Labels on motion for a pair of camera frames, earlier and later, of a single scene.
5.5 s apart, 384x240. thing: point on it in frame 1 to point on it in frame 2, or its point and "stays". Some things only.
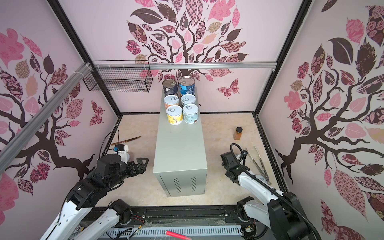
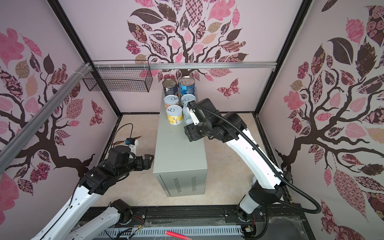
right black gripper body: [228, 171] to [197, 132]
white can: [190, 113] stays
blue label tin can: [186, 86] stays
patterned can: [188, 99] stays
